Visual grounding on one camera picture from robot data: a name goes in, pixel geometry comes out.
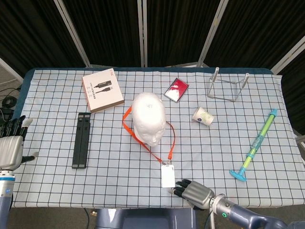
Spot orange lanyard with metal clips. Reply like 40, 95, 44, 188
122, 106, 176, 165

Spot floral paper cup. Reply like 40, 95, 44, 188
192, 106, 214, 126

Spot red ink pad case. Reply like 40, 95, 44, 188
163, 77, 190, 103

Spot grey blue robot torso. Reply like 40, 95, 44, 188
95, 208, 197, 229

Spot black coiled floor cable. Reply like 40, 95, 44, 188
0, 87, 22, 120

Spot white foam mannequin head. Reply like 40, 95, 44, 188
132, 92, 166, 146

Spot black folding screen silver frames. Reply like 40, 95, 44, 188
0, 0, 305, 74

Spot blue checkered tablecloth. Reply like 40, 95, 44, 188
10, 68, 305, 208

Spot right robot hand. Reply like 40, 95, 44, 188
168, 179, 216, 210

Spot black folded laptop stand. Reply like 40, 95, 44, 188
71, 112, 92, 169

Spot metal wire display stand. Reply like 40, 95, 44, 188
207, 67, 250, 103

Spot thin right arm cable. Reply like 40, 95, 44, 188
206, 209, 214, 229

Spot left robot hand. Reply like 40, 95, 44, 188
0, 115, 39, 170

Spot green blue toy water pump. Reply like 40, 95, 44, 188
229, 108, 278, 183

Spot white brown cable product box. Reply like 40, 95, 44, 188
81, 69, 125, 114

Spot clear plastic badge holder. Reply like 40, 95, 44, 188
161, 164, 176, 188

